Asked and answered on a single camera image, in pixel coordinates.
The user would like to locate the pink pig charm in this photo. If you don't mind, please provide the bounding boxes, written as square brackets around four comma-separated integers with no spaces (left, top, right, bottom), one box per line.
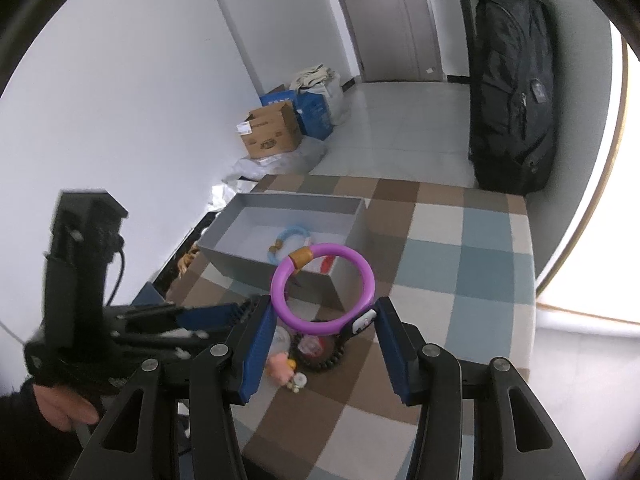
[265,352,296,387]

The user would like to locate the white round pin badge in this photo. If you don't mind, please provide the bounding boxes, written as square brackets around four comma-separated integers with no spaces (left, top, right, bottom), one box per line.
[268,325,291,356]

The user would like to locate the clear plastic bags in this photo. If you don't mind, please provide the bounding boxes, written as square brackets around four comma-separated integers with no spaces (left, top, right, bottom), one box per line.
[206,136,326,212]

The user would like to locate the grey open cardboard box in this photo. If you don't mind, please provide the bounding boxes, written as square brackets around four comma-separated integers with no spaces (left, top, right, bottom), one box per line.
[196,193,371,313]

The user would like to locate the grey door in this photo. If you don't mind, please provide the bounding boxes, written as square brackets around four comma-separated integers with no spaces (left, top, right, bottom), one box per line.
[338,0,445,82]

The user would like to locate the white cloth bag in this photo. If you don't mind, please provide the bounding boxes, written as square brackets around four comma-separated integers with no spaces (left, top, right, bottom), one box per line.
[288,64,345,126]

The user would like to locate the purple ring bracelet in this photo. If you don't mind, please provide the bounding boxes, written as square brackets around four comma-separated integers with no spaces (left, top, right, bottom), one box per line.
[269,242,378,337]

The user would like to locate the checkered tablecloth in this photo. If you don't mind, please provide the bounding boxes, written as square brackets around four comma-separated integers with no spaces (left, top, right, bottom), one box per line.
[164,173,539,480]

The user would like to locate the left hand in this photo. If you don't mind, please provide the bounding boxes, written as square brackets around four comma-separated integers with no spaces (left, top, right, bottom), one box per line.
[1,379,100,432]

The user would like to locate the dark beaded bracelet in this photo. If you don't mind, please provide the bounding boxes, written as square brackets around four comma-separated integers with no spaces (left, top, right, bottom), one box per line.
[292,316,362,373]

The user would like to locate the blue cardboard box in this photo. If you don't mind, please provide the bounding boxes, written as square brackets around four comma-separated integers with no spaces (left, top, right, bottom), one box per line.
[260,89,333,141]

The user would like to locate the black backpack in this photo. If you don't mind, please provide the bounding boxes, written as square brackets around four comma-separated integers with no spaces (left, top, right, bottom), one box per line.
[470,0,558,196]

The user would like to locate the blue jordan bag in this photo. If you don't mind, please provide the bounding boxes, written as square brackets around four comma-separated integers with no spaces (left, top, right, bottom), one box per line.
[131,282,165,307]

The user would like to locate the blue ring bracelet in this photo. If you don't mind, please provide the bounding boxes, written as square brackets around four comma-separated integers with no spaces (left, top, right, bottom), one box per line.
[266,224,314,266]

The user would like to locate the red round disc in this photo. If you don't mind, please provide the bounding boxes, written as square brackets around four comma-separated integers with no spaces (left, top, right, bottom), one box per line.
[320,256,335,274]

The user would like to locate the brown cardboard box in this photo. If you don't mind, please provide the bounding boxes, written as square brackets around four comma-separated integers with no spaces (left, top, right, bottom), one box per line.
[236,101,303,159]

